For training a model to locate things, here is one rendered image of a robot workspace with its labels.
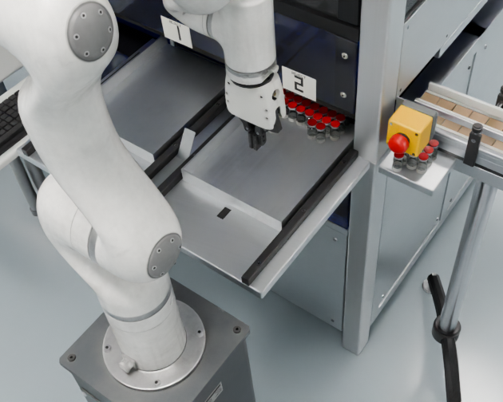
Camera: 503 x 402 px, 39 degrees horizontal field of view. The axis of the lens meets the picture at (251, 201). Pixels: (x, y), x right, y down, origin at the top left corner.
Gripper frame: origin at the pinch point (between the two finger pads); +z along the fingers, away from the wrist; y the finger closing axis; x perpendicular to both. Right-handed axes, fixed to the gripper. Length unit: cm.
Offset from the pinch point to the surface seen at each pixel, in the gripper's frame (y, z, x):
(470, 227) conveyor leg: -32, 46, -38
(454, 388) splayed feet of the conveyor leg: -42, 101, -27
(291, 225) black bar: -7.5, 20.2, 0.7
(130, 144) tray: 34.8, 19.5, 1.8
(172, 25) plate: 41.8, 6.4, -24.1
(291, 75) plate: 8.7, 6.6, -23.8
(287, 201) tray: -2.5, 22.0, -5.2
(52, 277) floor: 90, 110, 8
